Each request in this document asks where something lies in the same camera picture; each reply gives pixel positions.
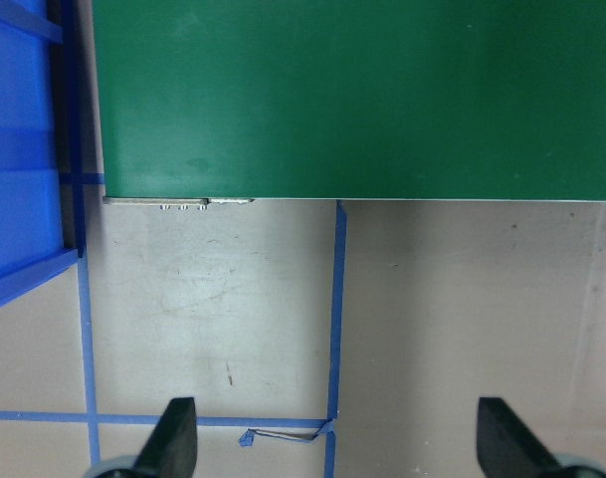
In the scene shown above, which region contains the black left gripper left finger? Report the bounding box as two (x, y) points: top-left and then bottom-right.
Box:
(132, 397), (198, 478)

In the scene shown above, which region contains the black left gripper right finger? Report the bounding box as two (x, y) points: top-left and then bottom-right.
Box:
(476, 397), (560, 478)

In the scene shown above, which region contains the blue bin left side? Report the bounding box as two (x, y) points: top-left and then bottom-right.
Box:
(0, 1), (77, 308)

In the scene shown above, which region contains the green conveyor belt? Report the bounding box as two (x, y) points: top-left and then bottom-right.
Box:
(93, 1), (606, 201)

